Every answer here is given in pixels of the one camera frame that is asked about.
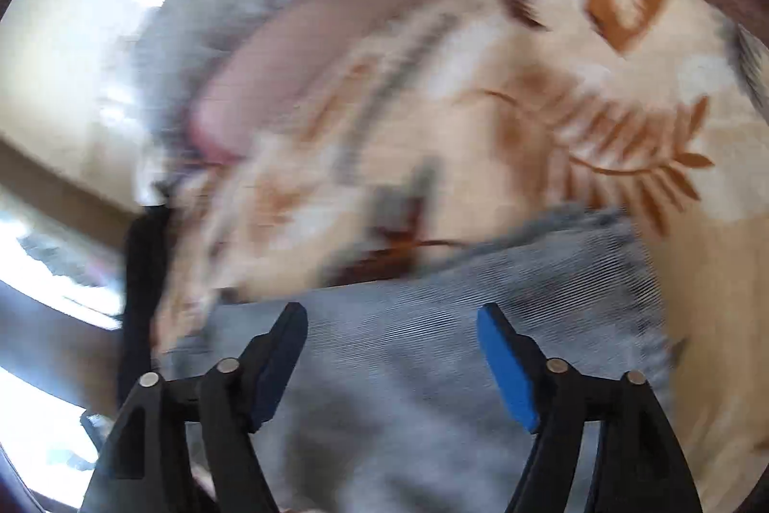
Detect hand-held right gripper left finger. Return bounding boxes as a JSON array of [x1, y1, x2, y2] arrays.
[[81, 301, 309, 513]]

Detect blue-grey striped denim pants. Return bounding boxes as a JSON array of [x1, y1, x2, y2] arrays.
[[153, 206, 674, 513]]

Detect cream leaf print blanket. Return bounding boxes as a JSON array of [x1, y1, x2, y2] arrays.
[[150, 0, 769, 513]]

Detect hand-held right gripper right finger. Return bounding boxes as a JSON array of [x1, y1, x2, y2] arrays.
[[476, 302, 704, 513]]

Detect stained glass window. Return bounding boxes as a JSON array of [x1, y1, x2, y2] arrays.
[[0, 213, 124, 334]]

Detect pink pillow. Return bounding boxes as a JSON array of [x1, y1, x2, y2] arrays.
[[186, 0, 499, 165]]

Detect dark garment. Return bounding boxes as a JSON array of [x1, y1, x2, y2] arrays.
[[117, 206, 175, 418]]

